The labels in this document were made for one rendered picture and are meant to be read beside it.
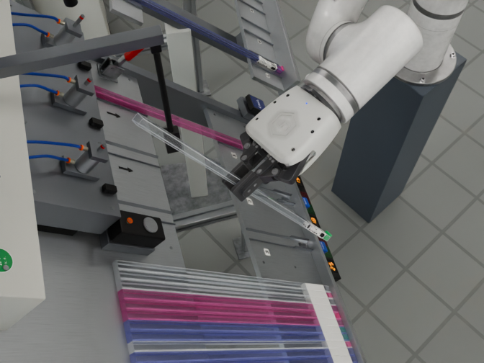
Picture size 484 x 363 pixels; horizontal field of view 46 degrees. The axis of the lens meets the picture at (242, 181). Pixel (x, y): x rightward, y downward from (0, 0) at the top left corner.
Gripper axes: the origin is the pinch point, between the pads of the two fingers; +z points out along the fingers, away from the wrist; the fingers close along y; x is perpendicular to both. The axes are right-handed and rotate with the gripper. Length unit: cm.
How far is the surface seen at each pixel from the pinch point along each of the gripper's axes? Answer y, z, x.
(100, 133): -14.9, 9.5, -11.0
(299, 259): -5.0, 1.5, 37.4
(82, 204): -3.4, 16.3, -14.3
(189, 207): -81, 16, 94
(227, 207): -52, 6, 72
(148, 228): -2.4, 13.6, -3.7
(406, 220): -34, -36, 126
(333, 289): 2.2, 0.7, 42.0
